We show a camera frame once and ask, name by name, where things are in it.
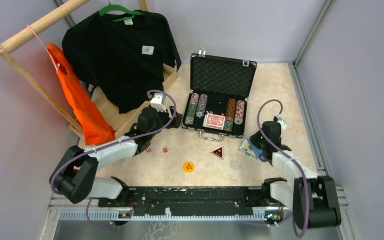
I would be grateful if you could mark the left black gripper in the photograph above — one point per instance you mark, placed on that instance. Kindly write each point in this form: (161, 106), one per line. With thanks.
(171, 117)

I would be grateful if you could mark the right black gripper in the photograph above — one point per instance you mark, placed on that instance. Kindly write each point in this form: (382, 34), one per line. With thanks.
(256, 144)

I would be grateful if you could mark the blue playing card box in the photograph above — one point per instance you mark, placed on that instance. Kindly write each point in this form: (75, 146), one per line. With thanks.
(249, 149)

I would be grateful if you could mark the black aluminium poker case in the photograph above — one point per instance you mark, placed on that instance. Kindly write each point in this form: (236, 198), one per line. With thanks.
(220, 78)

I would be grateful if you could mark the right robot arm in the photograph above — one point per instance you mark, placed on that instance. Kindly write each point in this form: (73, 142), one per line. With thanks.
(312, 198)

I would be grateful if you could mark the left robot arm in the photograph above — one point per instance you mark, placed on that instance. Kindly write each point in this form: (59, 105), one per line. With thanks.
(75, 177)

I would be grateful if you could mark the dark blue round button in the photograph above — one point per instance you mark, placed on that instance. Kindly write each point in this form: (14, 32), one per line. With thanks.
(262, 158)

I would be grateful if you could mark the wooden clothes rack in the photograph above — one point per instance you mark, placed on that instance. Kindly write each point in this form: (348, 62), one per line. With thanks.
(33, 100)

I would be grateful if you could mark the red white chip stack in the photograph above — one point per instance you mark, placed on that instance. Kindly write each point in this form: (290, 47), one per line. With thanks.
(239, 112)

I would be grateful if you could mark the orange black chip stack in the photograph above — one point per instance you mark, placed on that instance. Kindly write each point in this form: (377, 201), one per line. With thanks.
(230, 115)

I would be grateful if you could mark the clear round button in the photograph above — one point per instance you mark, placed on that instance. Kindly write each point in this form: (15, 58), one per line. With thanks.
(235, 164)

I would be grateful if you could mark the green grey chip stack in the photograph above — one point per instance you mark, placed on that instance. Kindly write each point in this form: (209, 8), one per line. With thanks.
(192, 109)

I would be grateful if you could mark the red playing card deck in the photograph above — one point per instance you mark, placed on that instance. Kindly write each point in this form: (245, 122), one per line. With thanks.
(214, 121)

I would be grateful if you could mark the red black triangle marker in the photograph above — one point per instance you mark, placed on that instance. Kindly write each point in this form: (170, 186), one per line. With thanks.
(219, 152)

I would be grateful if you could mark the purple blue chip stack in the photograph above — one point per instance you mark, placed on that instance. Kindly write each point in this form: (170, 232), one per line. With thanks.
(201, 107)

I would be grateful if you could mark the orange round dealer button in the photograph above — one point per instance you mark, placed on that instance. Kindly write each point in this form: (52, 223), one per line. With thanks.
(189, 167)

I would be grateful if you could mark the black t-shirt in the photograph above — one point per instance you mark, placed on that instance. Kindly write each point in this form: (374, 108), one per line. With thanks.
(123, 55)

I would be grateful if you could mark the green clothes hanger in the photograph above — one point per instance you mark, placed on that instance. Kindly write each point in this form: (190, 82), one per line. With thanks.
(119, 8)

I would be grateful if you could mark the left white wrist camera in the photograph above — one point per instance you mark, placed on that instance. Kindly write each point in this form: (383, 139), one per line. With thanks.
(158, 102)

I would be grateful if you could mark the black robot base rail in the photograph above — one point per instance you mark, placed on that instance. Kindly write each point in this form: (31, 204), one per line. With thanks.
(193, 201)

